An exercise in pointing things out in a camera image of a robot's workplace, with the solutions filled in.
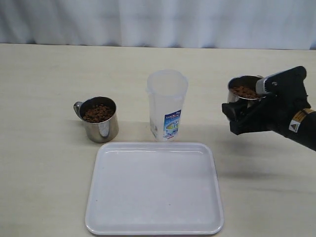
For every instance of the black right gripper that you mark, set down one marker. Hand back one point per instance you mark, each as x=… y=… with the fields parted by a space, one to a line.
x=273 y=110

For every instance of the steel mug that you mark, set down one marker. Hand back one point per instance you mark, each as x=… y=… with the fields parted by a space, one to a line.
x=247 y=81
x=102 y=132

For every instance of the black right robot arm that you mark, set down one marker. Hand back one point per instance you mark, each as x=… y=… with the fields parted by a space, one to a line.
x=301 y=128

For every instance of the clear plastic container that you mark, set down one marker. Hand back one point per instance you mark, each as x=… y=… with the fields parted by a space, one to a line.
x=166 y=91

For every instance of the white curtain backdrop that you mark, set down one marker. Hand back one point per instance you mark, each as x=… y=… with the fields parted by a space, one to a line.
x=259 y=24

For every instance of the white plastic tray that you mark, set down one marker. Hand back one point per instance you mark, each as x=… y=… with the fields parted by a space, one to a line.
x=154 y=188

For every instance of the brown pellets in left mug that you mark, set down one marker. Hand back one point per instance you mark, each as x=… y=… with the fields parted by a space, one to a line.
x=98 y=113

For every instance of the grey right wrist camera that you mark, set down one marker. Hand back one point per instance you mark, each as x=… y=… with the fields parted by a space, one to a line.
x=268 y=85

